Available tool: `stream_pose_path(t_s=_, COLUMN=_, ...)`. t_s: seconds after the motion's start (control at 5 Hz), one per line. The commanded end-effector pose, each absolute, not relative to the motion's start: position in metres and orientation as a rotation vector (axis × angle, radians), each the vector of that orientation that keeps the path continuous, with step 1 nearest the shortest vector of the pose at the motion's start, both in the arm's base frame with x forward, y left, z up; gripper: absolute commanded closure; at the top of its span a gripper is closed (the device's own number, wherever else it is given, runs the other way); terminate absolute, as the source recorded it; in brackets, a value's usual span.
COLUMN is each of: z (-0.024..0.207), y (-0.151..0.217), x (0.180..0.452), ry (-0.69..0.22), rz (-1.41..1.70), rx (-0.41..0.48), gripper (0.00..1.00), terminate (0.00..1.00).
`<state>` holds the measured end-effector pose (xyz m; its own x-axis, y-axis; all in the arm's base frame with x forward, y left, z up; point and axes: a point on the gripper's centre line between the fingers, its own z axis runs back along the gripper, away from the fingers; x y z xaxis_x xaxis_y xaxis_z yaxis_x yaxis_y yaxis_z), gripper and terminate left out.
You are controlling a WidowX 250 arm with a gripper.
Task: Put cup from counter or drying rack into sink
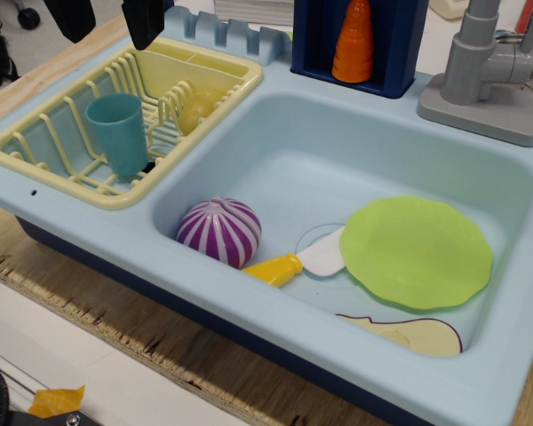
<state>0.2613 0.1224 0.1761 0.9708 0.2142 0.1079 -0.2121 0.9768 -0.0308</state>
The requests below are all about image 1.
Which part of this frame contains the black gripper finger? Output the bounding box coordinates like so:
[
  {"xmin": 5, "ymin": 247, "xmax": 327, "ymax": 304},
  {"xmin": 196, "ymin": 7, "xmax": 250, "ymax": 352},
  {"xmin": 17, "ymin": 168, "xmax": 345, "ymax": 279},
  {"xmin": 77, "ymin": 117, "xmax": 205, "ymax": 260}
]
[
  {"xmin": 122, "ymin": 0, "xmax": 164, "ymax": 50},
  {"xmin": 44, "ymin": 0, "xmax": 96, "ymax": 43}
]

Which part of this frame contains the cream yellow drying rack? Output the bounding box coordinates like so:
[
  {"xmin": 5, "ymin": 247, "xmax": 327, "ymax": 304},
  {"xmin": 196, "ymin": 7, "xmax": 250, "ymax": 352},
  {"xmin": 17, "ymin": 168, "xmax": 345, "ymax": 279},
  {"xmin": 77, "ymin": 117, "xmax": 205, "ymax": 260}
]
[{"xmin": 0, "ymin": 37, "xmax": 263, "ymax": 209}]

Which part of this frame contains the teal plastic cup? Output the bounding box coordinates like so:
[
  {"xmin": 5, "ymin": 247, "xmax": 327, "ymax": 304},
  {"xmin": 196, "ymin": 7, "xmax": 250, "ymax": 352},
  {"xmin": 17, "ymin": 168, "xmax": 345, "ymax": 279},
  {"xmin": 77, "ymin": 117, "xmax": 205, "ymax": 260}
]
[{"xmin": 85, "ymin": 93, "xmax": 148, "ymax": 176}]

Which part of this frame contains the light blue toy sink unit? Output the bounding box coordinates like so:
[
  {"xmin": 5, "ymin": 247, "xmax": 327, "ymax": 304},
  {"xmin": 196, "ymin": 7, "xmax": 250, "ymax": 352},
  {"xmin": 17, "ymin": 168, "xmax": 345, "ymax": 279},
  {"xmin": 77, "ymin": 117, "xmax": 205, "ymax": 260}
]
[{"xmin": 0, "ymin": 38, "xmax": 533, "ymax": 425}]

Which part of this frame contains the red cup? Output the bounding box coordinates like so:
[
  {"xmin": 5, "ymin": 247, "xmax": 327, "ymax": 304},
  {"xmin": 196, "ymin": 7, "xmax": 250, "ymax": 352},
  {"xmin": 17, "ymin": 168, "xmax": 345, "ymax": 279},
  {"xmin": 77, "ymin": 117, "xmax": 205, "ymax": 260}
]
[{"xmin": 514, "ymin": 0, "xmax": 533, "ymax": 34}]

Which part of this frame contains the black chair wheel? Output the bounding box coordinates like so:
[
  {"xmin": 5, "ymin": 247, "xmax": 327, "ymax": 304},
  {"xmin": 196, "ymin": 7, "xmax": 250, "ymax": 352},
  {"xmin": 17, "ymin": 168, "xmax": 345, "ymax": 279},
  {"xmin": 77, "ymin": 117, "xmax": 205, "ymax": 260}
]
[{"xmin": 17, "ymin": 7, "xmax": 41, "ymax": 30}]

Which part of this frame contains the yellow toy lemon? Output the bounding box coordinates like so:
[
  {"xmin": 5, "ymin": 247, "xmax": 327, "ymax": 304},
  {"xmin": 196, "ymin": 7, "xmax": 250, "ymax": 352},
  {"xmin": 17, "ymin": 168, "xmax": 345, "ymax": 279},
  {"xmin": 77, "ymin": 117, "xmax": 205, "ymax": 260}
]
[{"xmin": 178, "ymin": 91, "xmax": 222, "ymax": 135}]

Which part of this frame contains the orange toy carrot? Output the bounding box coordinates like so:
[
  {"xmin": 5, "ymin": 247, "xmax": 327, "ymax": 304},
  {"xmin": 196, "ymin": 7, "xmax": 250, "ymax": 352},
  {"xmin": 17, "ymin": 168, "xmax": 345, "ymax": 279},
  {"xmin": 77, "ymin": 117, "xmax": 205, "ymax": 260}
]
[{"xmin": 331, "ymin": 0, "xmax": 374, "ymax": 83}]

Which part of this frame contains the purple striped toy onion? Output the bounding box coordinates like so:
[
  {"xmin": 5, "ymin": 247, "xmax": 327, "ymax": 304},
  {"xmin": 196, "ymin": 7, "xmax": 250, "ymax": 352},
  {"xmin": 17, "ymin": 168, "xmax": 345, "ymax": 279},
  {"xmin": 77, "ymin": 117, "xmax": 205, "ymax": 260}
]
[{"xmin": 176, "ymin": 197, "xmax": 262, "ymax": 269}]

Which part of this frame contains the dark blue holder box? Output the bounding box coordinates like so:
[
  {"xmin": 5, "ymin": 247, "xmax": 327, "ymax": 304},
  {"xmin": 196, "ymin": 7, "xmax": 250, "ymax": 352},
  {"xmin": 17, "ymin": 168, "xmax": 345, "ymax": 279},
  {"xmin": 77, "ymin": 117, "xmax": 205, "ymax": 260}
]
[{"xmin": 290, "ymin": 0, "xmax": 428, "ymax": 99}]

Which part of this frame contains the grey toy faucet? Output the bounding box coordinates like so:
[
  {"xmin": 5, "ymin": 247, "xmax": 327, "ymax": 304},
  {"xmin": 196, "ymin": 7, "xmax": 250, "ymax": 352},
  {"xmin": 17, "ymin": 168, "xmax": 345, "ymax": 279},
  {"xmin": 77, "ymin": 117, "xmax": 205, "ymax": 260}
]
[{"xmin": 417, "ymin": 1, "xmax": 533, "ymax": 147}]

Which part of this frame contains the green plastic plate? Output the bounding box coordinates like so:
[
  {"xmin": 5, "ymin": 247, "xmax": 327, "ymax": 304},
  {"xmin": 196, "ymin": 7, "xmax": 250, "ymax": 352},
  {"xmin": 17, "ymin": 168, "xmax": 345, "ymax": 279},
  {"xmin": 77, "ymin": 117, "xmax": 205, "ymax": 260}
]
[{"xmin": 339, "ymin": 196, "xmax": 494, "ymax": 311}]

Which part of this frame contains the yellow tape piece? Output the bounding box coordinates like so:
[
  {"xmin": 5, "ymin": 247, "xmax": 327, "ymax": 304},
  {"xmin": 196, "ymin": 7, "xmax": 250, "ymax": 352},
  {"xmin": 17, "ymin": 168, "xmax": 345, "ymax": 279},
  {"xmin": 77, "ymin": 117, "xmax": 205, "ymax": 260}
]
[{"xmin": 28, "ymin": 385, "xmax": 86, "ymax": 419}]

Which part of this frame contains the toy eggplant slice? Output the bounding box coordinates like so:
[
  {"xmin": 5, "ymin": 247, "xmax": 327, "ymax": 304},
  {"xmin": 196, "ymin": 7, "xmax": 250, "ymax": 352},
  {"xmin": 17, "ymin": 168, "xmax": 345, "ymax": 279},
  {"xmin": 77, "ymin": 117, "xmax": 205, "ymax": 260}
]
[{"xmin": 338, "ymin": 314, "xmax": 463, "ymax": 358}]

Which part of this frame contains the yellow handled toy knife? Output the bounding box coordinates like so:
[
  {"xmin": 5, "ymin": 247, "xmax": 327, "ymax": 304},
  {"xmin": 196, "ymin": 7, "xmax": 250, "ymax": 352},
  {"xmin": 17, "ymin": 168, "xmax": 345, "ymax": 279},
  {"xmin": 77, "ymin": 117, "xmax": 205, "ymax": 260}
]
[{"xmin": 242, "ymin": 226, "xmax": 346, "ymax": 288}]

